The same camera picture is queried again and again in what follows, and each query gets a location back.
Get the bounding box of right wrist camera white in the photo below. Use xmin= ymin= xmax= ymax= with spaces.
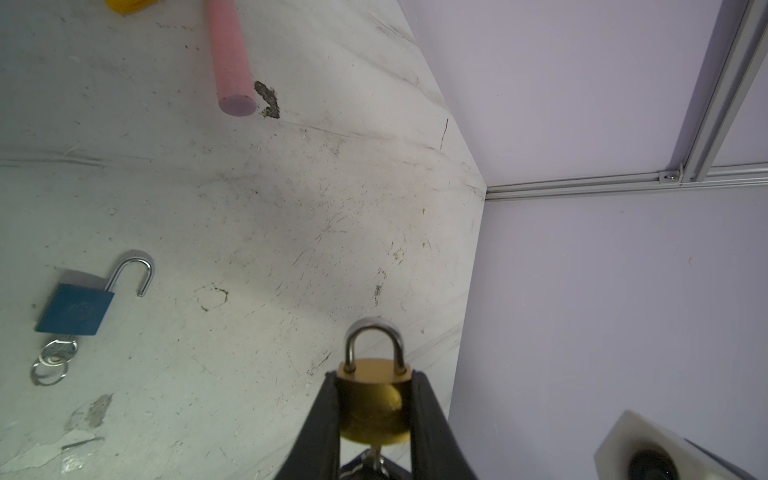
xmin=594 ymin=410 xmax=754 ymax=480

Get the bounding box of brass padlock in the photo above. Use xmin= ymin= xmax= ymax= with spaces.
xmin=337 ymin=317 xmax=412 ymax=446

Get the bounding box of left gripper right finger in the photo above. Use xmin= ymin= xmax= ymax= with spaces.
xmin=410 ymin=372 xmax=477 ymax=480

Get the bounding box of dark key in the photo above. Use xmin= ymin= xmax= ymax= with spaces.
xmin=30 ymin=336 xmax=79 ymax=387

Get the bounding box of white knit glove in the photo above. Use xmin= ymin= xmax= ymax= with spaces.
xmin=105 ymin=0 xmax=158 ymax=15

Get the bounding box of purple pink trowel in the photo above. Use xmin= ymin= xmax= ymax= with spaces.
xmin=206 ymin=0 xmax=257 ymax=117

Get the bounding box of blue padlock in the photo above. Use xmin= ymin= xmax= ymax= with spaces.
xmin=35 ymin=255 xmax=155 ymax=336

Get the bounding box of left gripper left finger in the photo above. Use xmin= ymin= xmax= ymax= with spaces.
xmin=275 ymin=372 xmax=340 ymax=480

